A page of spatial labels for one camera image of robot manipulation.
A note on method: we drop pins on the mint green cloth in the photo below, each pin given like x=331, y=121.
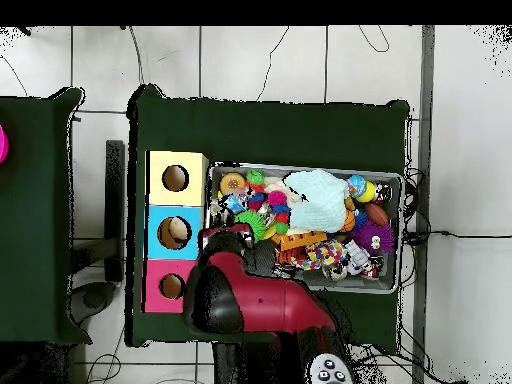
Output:
x=320, y=200

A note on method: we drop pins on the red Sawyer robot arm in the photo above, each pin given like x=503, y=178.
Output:
x=260, y=300

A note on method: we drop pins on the wooden box with three holes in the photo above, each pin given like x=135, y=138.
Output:
x=176, y=196

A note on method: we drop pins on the plain green spiky ball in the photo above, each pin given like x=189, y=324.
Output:
x=254, y=222

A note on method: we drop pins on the toy burger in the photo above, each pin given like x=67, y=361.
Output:
x=232, y=183

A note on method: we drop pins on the orange plastic toy block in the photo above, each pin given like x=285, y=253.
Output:
x=300, y=240

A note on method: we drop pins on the dark green table cloth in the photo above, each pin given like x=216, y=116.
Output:
x=280, y=132

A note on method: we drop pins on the black upright panel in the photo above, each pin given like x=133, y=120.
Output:
x=114, y=200

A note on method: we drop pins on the globe print ball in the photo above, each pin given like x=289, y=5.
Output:
x=356, y=184

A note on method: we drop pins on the purple spiky ball with eyes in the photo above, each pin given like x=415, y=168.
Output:
x=368, y=238

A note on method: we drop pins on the brown toy football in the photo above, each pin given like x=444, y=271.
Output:
x=376, y=214

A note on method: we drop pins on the dark green side table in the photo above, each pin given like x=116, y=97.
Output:
x=36, y=240

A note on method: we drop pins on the pink round object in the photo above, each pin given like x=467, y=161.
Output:
x=2, y=148

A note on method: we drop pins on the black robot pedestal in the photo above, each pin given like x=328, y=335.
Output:
x=240, y=368

